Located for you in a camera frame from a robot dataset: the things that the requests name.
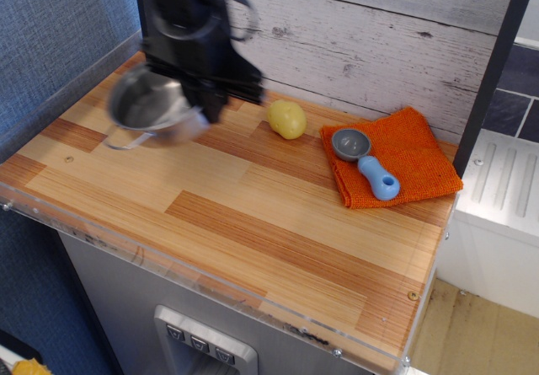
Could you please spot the yellow object at corner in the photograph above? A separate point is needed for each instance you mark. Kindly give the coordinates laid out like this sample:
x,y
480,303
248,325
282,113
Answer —
x,y
30,367

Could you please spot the clear acrylic edge guard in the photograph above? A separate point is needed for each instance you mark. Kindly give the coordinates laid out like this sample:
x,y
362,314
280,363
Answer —
x,y
278,278

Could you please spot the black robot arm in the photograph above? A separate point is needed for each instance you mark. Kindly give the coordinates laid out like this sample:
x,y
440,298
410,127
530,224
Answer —
x,y
189,19

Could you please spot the yellow toy potato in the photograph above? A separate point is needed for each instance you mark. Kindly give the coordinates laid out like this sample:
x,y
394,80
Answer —
x,y
287,118

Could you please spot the orange woven cloth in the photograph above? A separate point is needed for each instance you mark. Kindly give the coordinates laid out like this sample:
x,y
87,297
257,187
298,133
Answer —
x,y
405,146

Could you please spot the silver dispenser panel with buttons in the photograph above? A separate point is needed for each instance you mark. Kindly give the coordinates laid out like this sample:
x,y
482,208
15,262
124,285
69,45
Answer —
x,y
191,347

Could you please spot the grey and blue scoop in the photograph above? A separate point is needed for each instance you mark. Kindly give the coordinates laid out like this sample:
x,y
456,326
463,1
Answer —
x,y
352,145

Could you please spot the white ribbed cabinet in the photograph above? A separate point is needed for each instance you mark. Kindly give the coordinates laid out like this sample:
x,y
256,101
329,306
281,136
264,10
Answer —
x,y
491,246

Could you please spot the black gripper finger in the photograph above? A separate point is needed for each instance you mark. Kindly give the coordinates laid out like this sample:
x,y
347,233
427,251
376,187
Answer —
x,y
207,97

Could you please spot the silver metal pot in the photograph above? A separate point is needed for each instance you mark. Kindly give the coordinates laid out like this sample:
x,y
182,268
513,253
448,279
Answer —
x,y
155,107

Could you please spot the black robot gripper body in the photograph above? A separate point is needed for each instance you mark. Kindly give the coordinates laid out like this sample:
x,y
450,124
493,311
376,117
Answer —
x,y
211,58

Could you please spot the dark grey right post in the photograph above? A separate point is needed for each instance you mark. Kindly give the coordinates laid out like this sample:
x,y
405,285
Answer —
x,y
500,54

